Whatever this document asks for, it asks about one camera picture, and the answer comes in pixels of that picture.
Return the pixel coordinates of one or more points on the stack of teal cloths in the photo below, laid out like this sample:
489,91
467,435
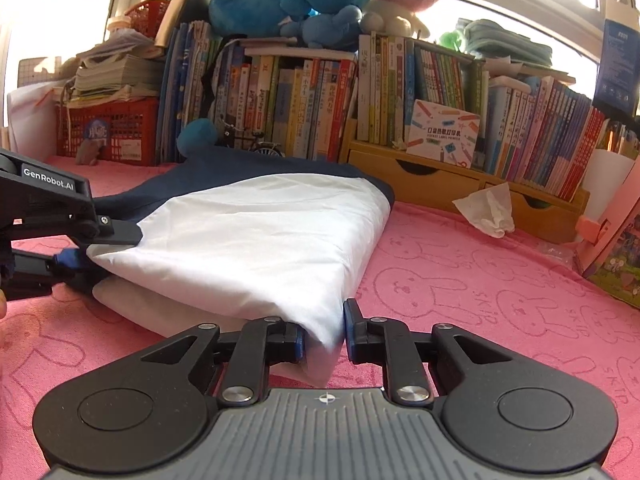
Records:
505,42

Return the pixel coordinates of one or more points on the clear plastic bag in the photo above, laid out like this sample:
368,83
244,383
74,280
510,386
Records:
560,254

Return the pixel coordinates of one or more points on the blue plush ball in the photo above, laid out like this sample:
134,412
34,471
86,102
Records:
197,140

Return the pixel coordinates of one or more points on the white plastic bag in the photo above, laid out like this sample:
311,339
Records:
30,120

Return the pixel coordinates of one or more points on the dark blue carton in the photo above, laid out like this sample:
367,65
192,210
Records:
617,60

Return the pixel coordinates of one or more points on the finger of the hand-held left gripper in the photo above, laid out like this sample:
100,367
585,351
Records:
120,235
67,260

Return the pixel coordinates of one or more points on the red plastic crate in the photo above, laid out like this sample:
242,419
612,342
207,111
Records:
120,130

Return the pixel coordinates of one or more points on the crumpled white tissue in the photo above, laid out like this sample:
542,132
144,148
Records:
487,210

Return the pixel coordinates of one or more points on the row of colourful storybooks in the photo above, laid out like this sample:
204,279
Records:
290,105

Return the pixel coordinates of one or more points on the small blue plush toy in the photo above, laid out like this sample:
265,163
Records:
325,27

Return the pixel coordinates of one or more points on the pink rabbit-print blanket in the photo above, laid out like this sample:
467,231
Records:
475,300

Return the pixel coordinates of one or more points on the pink picture box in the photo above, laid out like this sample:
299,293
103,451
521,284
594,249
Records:
617,245

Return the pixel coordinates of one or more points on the black model bicycle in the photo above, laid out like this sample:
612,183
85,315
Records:
265,150

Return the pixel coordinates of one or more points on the gridded white board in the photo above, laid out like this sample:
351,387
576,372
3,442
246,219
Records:
35,70

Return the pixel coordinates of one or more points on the navy and white jacket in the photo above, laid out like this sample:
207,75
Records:
260,240

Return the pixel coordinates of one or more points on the wooden drawer organizer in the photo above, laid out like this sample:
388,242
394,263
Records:
440,185

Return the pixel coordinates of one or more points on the white pencil-print box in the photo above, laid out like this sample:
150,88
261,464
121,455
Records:
442,135

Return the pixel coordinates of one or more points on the row of thin blue booklets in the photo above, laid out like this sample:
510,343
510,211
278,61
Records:
185,90

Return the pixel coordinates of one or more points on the row of slim colourful books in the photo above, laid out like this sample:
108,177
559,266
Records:
530,130

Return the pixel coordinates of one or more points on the stack of paper workbooks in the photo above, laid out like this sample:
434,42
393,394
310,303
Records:
120,75

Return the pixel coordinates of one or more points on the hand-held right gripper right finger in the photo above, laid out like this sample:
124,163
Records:
349,342

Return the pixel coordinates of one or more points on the brown cardboard sheet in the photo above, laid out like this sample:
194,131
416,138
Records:
177,10

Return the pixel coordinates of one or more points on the red plastic basket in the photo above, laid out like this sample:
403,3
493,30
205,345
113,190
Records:
147,12

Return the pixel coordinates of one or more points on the small grey plush toy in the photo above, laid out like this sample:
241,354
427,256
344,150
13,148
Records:
90,152

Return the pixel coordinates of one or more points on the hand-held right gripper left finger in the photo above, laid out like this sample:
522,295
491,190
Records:
300,345

